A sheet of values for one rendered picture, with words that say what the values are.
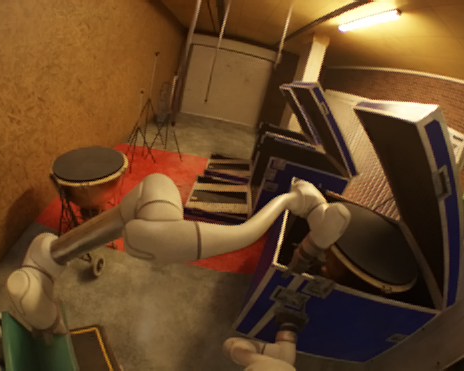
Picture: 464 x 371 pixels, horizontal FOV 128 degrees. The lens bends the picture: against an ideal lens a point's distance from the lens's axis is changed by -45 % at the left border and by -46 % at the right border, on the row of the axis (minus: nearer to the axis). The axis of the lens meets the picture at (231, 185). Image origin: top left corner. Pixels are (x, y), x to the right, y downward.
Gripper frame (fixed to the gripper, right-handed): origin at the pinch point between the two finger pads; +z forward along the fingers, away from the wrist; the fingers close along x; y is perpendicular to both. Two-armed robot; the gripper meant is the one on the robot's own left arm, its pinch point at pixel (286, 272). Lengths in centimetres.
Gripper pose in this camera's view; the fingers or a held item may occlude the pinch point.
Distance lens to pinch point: 93.5
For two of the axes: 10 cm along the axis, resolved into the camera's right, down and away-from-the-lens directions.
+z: -3.8, 7.7, 5.0
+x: -3.4, 3.9, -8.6
